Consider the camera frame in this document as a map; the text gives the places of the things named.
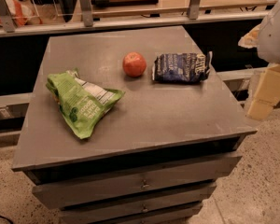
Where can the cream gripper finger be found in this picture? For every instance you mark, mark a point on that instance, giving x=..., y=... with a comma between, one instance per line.
x=250, y=40
x=267, y=93

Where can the green rice chip bag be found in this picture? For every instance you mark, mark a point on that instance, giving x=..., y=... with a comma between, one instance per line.
x=81, y=103

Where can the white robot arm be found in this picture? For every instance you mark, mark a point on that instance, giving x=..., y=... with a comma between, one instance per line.
x=266, y=39

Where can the dark blue snack bag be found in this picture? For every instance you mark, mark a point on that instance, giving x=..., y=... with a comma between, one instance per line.
x=187, y=68

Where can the orange white bag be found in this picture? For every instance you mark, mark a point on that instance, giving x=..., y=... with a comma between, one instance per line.
x=22, y=14

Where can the red apple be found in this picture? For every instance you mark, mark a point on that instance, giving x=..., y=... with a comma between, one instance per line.
x=134, y=64

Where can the metal railing frame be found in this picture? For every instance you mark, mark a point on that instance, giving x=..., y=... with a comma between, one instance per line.
x=48, y=19

